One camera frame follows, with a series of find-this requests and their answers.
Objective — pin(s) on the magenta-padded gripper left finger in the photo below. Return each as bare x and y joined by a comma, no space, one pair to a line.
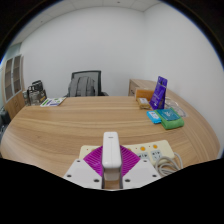
77,171

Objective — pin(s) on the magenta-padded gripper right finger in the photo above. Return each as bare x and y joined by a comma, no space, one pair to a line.
145,171

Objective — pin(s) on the white charger block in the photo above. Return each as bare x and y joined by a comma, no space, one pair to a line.
111,150

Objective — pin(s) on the cream power strip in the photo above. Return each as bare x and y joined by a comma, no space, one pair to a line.
163,146

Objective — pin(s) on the small blue pack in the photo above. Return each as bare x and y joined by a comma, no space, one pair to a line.
153,117

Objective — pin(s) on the teal flat pack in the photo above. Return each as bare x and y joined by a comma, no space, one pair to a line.
167,114

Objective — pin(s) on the clear plastic bag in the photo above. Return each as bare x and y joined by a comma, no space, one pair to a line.
178,108

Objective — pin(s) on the white green leaflet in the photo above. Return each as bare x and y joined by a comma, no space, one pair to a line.
52,102

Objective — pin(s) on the purple standing pouch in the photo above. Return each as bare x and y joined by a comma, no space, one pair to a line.
159,93

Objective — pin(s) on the grey backpack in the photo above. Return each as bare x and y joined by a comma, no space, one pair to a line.
81,86

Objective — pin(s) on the black box with items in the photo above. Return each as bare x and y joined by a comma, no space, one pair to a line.
36,93

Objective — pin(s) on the black mesh office chair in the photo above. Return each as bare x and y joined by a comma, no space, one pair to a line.
97,76

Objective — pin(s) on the wooden shelf unit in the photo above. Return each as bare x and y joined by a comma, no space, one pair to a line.
13,83

